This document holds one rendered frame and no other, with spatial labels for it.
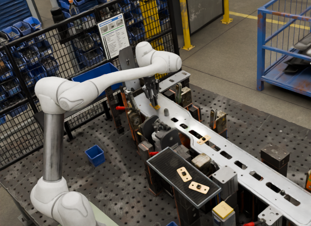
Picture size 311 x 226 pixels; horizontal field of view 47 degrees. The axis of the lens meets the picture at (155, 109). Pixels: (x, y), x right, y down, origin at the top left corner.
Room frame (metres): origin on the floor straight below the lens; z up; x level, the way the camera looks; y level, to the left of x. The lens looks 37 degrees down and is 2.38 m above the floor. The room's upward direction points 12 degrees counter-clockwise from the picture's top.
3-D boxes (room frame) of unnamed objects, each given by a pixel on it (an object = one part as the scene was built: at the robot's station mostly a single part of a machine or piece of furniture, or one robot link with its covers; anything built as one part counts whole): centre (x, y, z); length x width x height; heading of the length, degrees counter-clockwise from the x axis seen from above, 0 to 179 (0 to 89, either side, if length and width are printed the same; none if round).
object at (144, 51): (1.87, -0.01, 1.39); 0.13 x 0.11 x 0.16; 50
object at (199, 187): (1.02, -0.12, 1.17); 0.08 x 0.04 x 0.01; 51
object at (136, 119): (1.80, 0.14, 0.88); 0.07 x 0.06 x 0.35; 120
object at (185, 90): (1.93, -0.21, 0.87); 0.12 x 0.09 x 0.35; 120
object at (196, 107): (1.80, -0.25, 0.84); 0.11 x 0.08 x 0.29; 120
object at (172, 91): (2.04, -0.13, 0.84); 0.11 x 0.10 x 0.28; 120
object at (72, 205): (1.22, 0.52, 0.92); 0.18 x 0.16 x 0.22; 50
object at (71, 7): (2.39, 0.41, 1.53); 0.06 x 0.06 x 0.20
